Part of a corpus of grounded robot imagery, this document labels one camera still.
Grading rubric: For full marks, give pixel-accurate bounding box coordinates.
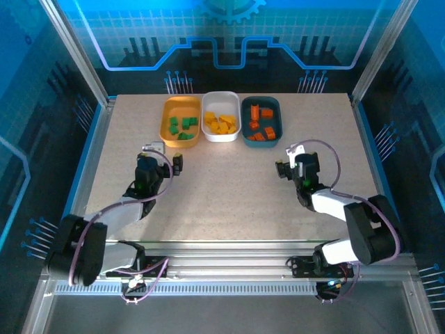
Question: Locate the dark teal plastic container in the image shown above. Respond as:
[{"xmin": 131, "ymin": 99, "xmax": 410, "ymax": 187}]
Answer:
[{"xmin": 240, "ymin": 95, "xmax": 284, "ymax": 150}]

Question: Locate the orange plastic container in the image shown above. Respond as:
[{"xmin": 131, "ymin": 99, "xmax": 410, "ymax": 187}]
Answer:
[{"xmin": 159, "ymin": 95, "xmax": 202, "ymax": 149}]

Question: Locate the white plastic container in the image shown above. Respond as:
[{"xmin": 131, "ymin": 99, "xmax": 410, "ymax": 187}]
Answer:
[{"xmin": 200, "ymin": 90, "xmax": 242, "ymax": 143}]

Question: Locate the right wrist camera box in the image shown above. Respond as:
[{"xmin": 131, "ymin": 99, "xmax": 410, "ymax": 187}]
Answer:
[{"xmin": 284, "ymin": 143, "xmax": 307, "ymax": 164}]

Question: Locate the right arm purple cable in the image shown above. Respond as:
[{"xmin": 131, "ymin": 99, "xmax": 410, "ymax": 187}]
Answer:
[{"xmin": 295, "ymin": 138, "xmax": 401, "ymax": 302}]

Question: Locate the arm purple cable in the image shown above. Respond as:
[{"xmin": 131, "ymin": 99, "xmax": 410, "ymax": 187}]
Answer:
[
  {"xmin": 68, "ymin": 148, "xmax": 175, "ymax": 304},
  {"xmin": 295, "ymin": 138, "xmax": 401, "ymax": 302}
]

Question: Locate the aluminium table side rail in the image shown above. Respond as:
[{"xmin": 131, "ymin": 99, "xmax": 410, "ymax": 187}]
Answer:
[
  {"xmin": 57, "ymin": 97, "xmax": 118, "ymax": 253},
  {"xmin": 348, "ymin": 93, "xmax": 408, "ymax": 253}
]

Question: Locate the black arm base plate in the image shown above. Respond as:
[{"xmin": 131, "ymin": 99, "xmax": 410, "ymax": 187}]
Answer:
[
  {"xmin": 290, "ymin": 255, "xmax": 355, "ymax": 279},
  {"xmin": 106, "ymin": 256, "xmax": 170, "ymax": 279}
]

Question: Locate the aluminium mounting rail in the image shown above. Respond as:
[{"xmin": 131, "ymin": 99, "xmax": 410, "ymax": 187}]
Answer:
[{"xmin": 40, "ymin": 239, "xmax": 418, "ymax": 283}]

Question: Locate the wire connector bundle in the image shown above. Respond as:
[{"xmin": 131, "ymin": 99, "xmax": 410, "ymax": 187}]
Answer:
[
  {"xmin": 125, "ymin": 273, "xmax": 147, "ymax": 289},
  {"xmin": 316, "ymin": 278, "xmax": 348, "ymax": 303}
]

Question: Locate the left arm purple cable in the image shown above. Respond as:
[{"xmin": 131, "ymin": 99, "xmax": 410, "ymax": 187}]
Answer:
[{"xmin": 68, "ymin": 148, "xmax": 175, "ymax": 304}]

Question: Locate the slotted grey cable duct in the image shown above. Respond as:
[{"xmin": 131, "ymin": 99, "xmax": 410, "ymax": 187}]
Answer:
[{"xmin": 54, "ymin": 282, "xmax": 319, "ymax": 296}]

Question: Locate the aluminium frame post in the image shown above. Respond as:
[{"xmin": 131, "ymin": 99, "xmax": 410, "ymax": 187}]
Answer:
[
  {"xmin": 38, "ymin": 0, "xmax": 118, "ymax": 107},
  {"xmin": 349, "ymin": 0, "xmax": 421, "ymax": 104}
]

